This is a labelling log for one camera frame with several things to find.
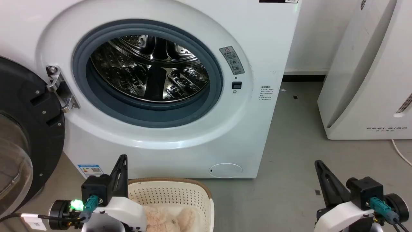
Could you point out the white air purifier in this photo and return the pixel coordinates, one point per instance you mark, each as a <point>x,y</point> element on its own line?
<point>363,80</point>

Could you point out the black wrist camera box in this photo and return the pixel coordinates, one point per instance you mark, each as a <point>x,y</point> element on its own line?
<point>95,187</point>
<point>367,190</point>

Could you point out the black round washer door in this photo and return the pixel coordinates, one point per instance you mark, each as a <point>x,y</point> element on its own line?
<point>40,129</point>

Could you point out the stainless steel washing machine drum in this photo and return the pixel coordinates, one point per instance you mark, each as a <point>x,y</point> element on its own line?
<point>128,71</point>

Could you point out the beige plush teddy bear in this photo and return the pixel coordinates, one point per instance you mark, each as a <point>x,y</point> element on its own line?
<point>161,221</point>

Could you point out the grey warning sticker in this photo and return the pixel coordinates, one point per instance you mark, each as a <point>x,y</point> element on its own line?
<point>232,60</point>

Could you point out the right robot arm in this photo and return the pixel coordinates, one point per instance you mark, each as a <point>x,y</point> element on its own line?
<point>399,206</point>

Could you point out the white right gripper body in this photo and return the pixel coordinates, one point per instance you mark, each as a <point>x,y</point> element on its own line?
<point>344,216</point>

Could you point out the round white filter cover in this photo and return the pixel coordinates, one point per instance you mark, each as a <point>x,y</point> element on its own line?
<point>225,170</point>

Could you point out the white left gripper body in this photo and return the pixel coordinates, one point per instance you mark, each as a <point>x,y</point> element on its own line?
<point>124,210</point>

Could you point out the blue energy label sticker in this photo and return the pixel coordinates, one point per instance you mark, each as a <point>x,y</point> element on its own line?
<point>90,170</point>

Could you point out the white perforated laundry basket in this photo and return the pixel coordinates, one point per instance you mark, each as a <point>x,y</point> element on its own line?
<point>167,193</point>

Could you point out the white front-load washing machine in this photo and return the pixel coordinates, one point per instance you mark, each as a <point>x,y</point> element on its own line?
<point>257,129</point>

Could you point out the silver door hinge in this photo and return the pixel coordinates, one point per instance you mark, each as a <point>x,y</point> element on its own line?
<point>60,86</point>

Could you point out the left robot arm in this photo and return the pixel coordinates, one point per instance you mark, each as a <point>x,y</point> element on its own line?
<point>59,211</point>

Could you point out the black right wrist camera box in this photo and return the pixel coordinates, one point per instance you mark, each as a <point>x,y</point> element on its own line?
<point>367,190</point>

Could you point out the grey rubber door gasket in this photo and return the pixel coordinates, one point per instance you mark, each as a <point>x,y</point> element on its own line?
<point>128,113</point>

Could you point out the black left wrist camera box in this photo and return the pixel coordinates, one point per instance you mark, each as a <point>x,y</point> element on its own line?
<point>95,187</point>

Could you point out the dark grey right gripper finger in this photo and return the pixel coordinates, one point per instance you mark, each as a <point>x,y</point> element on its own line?
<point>333,190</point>

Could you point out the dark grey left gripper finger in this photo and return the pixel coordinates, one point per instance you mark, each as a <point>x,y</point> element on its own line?
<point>120,180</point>

